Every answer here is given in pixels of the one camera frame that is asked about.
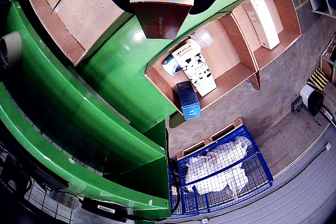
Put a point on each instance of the holographic silver product box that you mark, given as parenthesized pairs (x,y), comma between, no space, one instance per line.
(160,11)

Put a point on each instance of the large open cardboard tray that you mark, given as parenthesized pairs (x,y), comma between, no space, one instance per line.
(86,16)

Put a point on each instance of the divided cardboard box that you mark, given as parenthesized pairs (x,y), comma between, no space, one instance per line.
(231,58)

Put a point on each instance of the white cow print box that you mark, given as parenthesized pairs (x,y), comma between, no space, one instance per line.
(197,69)

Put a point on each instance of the dark blue product box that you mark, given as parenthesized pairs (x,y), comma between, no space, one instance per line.
(189,100)

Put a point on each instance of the small dark floor box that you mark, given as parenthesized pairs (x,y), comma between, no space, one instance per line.
(296,104)

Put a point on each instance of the tall white carton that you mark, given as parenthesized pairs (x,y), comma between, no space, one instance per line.
(266,22)

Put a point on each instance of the round blue white tin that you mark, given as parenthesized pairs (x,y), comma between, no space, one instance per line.
(170,68)

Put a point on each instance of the beige packing tape roll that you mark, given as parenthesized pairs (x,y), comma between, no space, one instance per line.
(13,48)

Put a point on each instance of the yellow black striped barrier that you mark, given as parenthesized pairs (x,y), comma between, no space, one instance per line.
(319,78)

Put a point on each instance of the green machine housing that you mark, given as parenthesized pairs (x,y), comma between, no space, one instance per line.
(78,129)

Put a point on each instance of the white and black device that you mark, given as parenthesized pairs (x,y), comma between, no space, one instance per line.
(313,100)

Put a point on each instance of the wooden pallet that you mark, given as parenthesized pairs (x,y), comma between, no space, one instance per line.
(210,138)

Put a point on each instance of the white plastic sheeting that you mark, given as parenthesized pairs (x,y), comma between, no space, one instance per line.
(218,179)

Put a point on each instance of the black power adapter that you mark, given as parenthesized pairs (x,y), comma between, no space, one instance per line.
(105,208)

